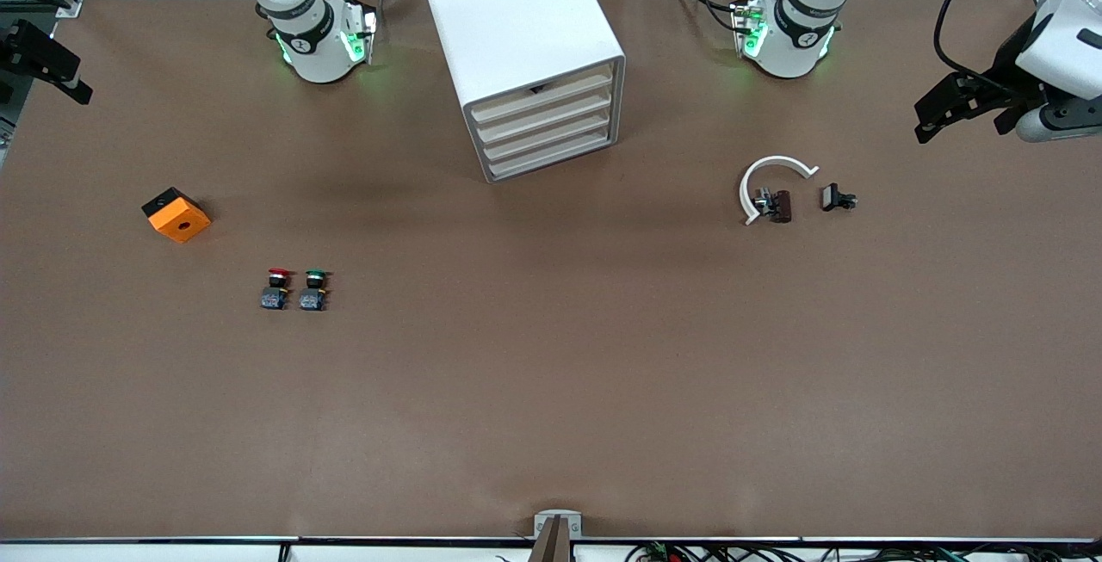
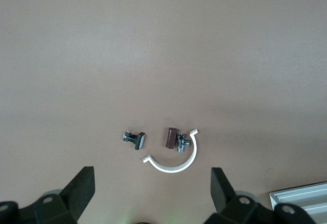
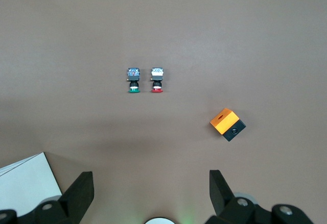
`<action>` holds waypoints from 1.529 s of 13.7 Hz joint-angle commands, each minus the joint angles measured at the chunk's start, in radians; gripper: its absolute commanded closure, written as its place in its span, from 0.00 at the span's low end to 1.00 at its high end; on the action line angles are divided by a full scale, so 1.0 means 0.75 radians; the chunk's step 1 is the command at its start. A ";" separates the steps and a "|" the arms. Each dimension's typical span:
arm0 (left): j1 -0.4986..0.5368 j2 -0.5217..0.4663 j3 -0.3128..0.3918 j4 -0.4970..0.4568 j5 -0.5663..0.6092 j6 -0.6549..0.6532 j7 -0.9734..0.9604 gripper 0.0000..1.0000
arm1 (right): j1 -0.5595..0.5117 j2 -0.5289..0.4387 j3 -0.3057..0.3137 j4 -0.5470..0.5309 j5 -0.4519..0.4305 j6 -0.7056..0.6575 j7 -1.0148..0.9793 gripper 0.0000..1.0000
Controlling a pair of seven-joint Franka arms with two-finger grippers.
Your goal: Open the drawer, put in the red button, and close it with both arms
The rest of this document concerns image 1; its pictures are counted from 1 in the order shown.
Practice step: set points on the white curved plastic clip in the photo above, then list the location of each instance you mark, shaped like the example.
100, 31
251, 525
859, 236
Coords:
775, 160

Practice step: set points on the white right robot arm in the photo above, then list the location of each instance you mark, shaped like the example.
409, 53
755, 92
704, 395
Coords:
314, 50

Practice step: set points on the small black white part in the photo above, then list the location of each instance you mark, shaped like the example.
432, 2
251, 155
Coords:
831, 197

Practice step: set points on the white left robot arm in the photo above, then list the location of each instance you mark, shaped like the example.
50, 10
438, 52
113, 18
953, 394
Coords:
796, 46

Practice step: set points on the orange box with hole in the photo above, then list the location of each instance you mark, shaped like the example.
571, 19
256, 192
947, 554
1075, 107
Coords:
168, 219

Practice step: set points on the brown pointed post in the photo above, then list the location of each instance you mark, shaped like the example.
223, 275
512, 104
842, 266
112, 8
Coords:
555, 546

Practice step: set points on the red push button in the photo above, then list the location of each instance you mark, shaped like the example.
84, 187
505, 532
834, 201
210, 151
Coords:
275, 297

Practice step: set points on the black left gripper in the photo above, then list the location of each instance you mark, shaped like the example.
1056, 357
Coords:
1004, 81

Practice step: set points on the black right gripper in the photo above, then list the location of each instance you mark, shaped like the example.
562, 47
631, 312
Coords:
26, 47

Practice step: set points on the green push button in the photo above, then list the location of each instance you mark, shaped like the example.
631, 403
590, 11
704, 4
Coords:
312, 299

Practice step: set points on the dark brown part with metal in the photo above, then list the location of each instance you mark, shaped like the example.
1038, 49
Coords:
782, 205

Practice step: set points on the grey metal bracket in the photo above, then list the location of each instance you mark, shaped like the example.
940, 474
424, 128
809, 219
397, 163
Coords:
544, 521

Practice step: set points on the white table edge rail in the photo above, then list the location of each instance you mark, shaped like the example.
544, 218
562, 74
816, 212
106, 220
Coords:
129, 552

